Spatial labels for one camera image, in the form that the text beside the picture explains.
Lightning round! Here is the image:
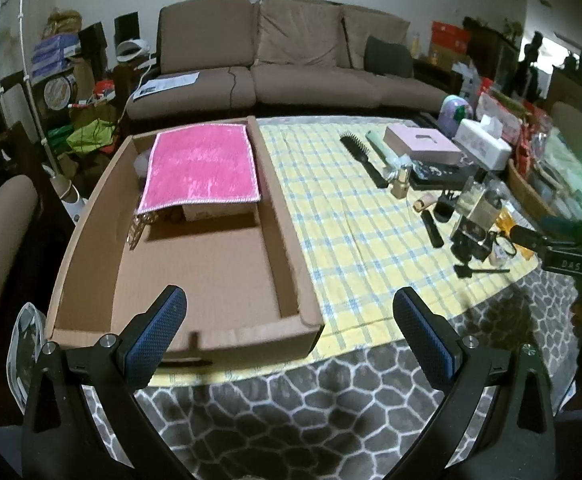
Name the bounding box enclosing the black round compact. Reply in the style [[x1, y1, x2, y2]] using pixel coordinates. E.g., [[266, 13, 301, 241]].
[[433, 195, 454, 223]]

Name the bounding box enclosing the pink cloth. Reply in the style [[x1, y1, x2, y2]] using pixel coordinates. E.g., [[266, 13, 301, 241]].
[[137, 122, 262, 213]]

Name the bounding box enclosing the gold studded item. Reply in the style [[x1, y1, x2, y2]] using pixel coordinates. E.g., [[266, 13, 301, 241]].
[[128, 210, 154, 251]]

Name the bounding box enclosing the large open cardboard box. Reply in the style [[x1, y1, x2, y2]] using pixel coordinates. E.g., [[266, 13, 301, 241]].
[[45, 115, 324, 366]]

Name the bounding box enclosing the white headset device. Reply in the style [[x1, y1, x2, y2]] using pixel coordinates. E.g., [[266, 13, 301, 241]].
[[116, 40, 150, 64]]

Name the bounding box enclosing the small black makeup brush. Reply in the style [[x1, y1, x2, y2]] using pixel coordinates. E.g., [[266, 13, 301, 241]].
[[455, 265, 512, 279]]

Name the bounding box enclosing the mint green brush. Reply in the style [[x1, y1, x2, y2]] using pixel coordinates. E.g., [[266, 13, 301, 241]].
[[365, 130, 403, 172]]

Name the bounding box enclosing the white paper sheet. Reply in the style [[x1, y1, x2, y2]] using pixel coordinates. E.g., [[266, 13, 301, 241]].
[[132, 72, 201, 101]]

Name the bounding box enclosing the red box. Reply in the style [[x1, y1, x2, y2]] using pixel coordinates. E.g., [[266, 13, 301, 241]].
[[430, 21, 471, 49]]

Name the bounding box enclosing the black hairbrush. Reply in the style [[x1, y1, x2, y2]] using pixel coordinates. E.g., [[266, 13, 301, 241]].
[[340, 131, 388, 189]]

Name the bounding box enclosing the purple round container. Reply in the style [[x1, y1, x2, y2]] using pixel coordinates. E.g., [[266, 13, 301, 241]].
[[437, 95, 474, 138]]

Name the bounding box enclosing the pink flat box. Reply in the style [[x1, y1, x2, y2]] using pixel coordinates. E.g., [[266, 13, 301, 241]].
[[383, 125, 464, 166]]

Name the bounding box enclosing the green bag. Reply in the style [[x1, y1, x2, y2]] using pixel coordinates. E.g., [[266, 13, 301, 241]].
[[46, 119, 116, 154]]

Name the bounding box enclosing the black flat case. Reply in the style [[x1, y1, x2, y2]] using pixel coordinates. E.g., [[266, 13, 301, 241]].
[[408, 160, 477, 191]]

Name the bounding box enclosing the gold perfume bottle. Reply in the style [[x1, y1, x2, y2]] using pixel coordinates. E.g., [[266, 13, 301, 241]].
[[388, 165, 412, 200]]

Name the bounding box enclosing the brown sofa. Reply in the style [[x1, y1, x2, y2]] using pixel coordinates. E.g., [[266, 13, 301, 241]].
[[126, 0, 452, 121]]

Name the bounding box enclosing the white steam mop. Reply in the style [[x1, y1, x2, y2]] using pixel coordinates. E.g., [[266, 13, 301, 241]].
[[46, 165, 89, 222]]

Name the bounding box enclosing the white tissue box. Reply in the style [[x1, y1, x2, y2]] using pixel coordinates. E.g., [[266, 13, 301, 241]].
[[454, 117, 513, 171]]

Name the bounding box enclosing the clear glass bottle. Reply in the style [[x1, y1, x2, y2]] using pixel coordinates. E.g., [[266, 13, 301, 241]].
[[450, 177, 504, 261]]

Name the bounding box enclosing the stack of blue boxes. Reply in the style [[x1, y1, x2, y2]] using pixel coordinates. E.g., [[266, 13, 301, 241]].
[[31, 35, 82, 81]]

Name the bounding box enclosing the yellow plaid tablecloth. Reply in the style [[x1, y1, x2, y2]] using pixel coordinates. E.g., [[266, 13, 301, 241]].
[[148, 120, 539, 386]]

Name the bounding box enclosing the dark cushion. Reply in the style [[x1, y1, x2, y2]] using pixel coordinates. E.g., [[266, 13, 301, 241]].
[[363, 35, 415, 78]]

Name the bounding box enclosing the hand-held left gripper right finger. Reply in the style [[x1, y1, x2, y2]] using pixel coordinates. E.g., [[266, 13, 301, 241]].
[[391, 287, 557, 480]]

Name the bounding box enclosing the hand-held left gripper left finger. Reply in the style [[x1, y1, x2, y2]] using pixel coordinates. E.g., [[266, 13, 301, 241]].
[[21, 285, 194, 480]]

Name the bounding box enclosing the clear plastic bag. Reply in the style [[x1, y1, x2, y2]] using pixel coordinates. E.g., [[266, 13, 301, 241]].
[[8, 302, 48, 406]]

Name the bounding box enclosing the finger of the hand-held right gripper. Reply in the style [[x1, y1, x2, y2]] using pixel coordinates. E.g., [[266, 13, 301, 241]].
[[509, 225, 554, 253]]

